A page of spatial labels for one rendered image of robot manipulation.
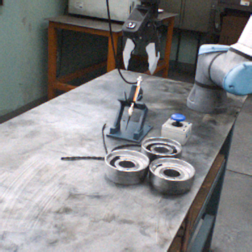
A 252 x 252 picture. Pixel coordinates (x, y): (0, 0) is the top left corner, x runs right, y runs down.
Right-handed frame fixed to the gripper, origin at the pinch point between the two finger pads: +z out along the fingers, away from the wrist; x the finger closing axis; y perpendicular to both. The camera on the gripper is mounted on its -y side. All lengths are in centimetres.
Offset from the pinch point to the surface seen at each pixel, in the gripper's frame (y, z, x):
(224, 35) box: 327, 37, 20
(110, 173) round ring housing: -31.2, 16.5, -6.3
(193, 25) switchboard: 357, 36, 61
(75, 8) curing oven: 188, 13, 124
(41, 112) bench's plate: -3.7, 18.6, 29.7
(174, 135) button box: -3.5, 16.2, -13.7
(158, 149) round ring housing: -13.2, 16.8, -12.0
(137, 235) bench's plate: -46, 19, -19
